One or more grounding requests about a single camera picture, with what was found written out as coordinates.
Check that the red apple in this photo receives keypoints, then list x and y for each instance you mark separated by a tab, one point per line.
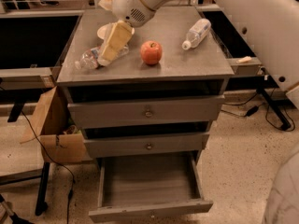
151	52

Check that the grey middle drawer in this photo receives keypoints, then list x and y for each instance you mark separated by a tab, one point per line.
145	144

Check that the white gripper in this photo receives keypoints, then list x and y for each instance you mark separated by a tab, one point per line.
129	4

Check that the grey drawer cabinet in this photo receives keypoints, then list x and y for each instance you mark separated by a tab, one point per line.
202	71

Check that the brown cardboard box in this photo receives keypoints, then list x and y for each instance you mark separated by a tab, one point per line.
49	123

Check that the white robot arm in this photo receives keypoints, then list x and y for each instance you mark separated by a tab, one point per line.
271	28

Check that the white labelled water bottle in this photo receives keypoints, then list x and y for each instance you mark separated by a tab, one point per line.
196	34

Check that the grey open bottom drawer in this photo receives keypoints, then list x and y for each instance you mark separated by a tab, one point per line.
156	185

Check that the clear water bottle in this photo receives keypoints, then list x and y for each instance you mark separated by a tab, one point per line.
92	58

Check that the white paper bowl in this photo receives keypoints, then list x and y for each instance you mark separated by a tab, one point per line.
119	29

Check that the black table leg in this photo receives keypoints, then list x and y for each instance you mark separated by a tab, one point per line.
285	125
41	205

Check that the black table leg right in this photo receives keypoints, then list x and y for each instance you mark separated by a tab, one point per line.
285	125

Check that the small yellow foam piece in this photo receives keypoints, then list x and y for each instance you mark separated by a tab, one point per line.
244	59

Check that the grey top drawer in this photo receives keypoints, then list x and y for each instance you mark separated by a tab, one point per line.
145	112

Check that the black table leg left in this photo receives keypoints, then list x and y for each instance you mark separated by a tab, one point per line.
41	205

